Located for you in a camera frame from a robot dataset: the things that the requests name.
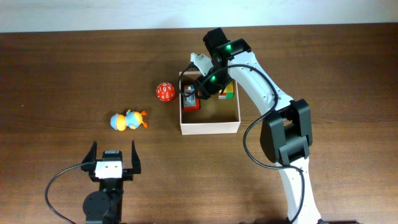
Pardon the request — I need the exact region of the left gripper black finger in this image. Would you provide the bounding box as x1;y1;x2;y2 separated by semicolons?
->
131;141;141;170
81;141;97;164

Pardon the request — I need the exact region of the multicolour puzzle cube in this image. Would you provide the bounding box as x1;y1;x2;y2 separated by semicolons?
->
218;81;234;100

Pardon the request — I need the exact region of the red toy fire truck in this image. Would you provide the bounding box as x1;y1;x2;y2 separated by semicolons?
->
183;85;200;112

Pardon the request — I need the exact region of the blue orange duck toy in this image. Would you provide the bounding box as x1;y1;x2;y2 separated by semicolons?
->
109;110;148;131

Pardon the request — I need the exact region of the red letter ball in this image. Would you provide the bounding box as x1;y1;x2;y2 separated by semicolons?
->
156;82;175;102

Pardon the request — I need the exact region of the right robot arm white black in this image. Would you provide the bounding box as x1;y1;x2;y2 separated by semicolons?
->
190;27;322;224

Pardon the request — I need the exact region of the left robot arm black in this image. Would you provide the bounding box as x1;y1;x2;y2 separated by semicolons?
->
81;142;141;224

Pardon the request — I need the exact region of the white open cardboard box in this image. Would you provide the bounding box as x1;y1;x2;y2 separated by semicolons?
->
179;81;241;135

